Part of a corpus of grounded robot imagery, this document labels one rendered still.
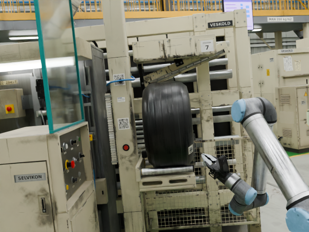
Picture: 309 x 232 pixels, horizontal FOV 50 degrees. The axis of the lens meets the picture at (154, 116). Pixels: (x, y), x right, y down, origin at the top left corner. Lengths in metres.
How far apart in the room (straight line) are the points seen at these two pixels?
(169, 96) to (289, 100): 4.82
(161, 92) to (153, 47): 0.48
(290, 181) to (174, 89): 0.89
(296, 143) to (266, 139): 5.06
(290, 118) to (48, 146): 5.60
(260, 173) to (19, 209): 1.27
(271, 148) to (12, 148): 1.20
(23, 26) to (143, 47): 5.31
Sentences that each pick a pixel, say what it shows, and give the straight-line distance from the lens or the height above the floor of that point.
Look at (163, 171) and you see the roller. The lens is 2.14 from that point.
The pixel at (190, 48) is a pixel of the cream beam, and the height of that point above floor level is 1.70.
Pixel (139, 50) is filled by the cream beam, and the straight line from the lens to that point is 2.44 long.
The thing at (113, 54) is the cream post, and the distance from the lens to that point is 2.20.
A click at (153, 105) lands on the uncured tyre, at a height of 1.33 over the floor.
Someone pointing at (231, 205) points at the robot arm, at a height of 0.73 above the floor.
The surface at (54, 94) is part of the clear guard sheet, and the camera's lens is 1.66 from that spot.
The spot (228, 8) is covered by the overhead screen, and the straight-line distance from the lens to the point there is 6.23.
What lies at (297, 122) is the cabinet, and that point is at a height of 0.59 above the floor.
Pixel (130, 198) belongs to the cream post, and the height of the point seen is 0.71.
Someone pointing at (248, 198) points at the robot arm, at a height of 0.80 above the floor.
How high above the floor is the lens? 1.42
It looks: 5 degrees down
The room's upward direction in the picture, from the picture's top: 5 degrees counter-clockwise
